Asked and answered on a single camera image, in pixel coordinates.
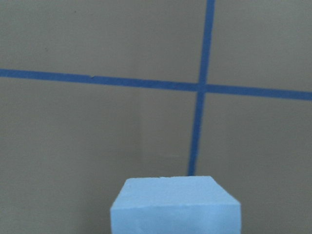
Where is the light blue foam block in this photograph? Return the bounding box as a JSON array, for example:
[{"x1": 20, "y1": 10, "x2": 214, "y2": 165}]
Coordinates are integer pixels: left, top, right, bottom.
[{"x1": 110, "y1": 176, "x2": 242, "y2": 234}]

